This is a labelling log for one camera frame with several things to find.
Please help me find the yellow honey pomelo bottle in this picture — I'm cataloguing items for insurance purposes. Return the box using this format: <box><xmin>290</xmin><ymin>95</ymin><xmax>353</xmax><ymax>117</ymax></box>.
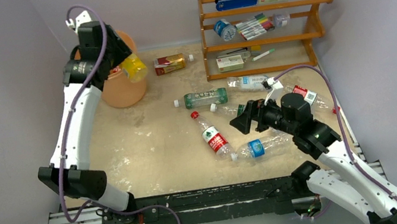
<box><xmin>119</xmin><ymin>53</ymin><xmax>148</xmax><ymax>83</ymax></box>

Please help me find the clear bottle blue label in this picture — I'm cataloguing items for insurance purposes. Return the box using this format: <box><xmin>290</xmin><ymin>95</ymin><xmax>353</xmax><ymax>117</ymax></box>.
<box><xmin>235</xmin><ymin>134</ymin><xmax>293</xmax><ymax>162</ymax></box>

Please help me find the red white Nongfu bottle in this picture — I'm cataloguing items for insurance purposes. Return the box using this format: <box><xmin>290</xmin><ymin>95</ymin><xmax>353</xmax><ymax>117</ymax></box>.
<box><xmin>190</xmin><ymin>111</ymin><xmax>238</xmax><ymax>161</ymax></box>

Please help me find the green tea bottle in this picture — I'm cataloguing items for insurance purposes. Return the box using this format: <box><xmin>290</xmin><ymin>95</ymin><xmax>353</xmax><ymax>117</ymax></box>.
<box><xmin>173</xmin><ymin>87</ymin><xmax>229</xmax><ymax>109</ymax></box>

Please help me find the red label water bottle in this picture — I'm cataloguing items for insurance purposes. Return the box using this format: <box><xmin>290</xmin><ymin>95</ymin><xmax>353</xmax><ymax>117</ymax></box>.
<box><xmin>284</xmin><ymin>84</ymin><xmax>338</xmax><ymax>114</ymax></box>

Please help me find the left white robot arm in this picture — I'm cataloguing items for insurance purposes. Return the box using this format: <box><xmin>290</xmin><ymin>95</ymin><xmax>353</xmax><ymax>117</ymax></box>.
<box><xmin>37</xmin><ymin>20</ymin><xmax>139</xmax><ymax>224</ymax></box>

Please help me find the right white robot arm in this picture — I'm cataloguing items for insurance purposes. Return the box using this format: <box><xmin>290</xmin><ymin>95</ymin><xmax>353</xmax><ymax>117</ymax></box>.
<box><xmin>230</xmin><ymin>93</ymin><xmax>397</xmax><ymax>224</ymax></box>

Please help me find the orange plastic bin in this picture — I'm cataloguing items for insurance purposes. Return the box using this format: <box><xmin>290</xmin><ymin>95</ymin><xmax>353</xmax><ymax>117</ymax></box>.
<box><xmin>74</xmin><ymin>30</ymin><xmax>147</xmax><ymax>108</ymax></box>

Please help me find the clear bottle dark green label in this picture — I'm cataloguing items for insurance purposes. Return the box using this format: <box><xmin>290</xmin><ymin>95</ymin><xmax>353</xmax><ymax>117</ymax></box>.
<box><xmin>209</xmin><ymin>103</ymin><xmax>245</xmax><ymax>119</ymax></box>

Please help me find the white blue label bottle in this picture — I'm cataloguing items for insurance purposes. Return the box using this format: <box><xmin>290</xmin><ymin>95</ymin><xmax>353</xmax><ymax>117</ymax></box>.
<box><xmin>227</xmin><ymin>75</ymin><xmax>268</xmax><ymax>92</ymax></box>

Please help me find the red gold tea bottle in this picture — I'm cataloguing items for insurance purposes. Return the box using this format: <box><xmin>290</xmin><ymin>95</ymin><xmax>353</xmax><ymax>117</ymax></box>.
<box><xmin>153</xmin><ymin>53</ymin><xmax>195</xmax><ymax>75</ymax></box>

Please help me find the white stapler box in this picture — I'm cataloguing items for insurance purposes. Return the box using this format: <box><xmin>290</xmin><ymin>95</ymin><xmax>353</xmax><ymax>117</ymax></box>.
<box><xmin>216</xmin><ymin>55</ymin><xmax>244</xmax><ymax>73</ymax></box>

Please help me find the grey stapler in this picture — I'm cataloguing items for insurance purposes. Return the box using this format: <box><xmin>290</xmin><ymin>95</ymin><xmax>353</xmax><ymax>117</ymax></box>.
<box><xmin>217</xmin><ymin>47</ymin><xmax>251</xmax><ymax>59</ymax></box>

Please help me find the green white marker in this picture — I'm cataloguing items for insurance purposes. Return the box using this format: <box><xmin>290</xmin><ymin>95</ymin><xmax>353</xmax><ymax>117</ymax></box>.
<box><xmin>252</xmin><ymin>48</ymin><xmax>275</xmax><ymax>62</ymax></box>

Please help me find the wooden shelf rack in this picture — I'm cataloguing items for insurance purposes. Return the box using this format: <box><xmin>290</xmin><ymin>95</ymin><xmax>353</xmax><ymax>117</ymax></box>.
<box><xmin>197</xmin><ymin>0</ymin><xmax>333</xmax><ymax>81</ymax></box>

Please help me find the pack of coloured markers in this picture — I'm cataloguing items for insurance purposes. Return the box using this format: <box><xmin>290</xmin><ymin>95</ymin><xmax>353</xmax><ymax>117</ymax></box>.
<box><xmin>235</xmin><ymin>13</ymin><xmax>275</xmax><ymax>40</ymax></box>

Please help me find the blue tape roll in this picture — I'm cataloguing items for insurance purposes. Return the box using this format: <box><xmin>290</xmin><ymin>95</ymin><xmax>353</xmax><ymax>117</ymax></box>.
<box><xmin>213</xmin><ymin>19</ymin><xmax>237</xmax><ymax>42</ymax></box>

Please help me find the small clear jar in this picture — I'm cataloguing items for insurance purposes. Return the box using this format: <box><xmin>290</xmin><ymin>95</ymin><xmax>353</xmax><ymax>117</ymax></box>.
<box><xmin>272</xmin><ymin>13</ymin><xmax>291</xmax><ymax>29</ymax></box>

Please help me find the blue stapler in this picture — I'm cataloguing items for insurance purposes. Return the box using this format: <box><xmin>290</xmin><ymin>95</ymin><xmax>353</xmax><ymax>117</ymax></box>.
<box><xmin>214</xmin><ymin>0</ymin><xmax>258</xmax><ymax>11</ymax></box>

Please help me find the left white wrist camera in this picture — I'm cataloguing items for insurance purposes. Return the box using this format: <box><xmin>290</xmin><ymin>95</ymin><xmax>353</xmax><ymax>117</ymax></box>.
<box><xmin>65</xmin><ymin>10</ymin><xmax>92</xmax><ymax>34</ymax></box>

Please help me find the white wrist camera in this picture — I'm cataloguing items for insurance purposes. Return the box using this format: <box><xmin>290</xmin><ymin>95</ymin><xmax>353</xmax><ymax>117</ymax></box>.
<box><xmin>262</xmin><ymin>77</ymin><xmax>284</xmax><ymax>105</ymax></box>
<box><xmin>65</xmin><ymin>10</ymin><xmax>92</xmax><ymax>34</ymax></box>

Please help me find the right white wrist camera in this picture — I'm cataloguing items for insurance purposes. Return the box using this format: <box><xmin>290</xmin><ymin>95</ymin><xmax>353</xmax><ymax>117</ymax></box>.
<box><xmin>262</xmin><ymin>77</ymin><xmax>284</xmax><ymax>105</ymax></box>

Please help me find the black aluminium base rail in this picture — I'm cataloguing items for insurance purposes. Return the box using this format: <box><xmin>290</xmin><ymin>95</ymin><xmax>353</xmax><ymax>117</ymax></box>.
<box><xmin>41</xmin><ymin>159</ymin><xmax>390</xmax><ymax>224</ymax></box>

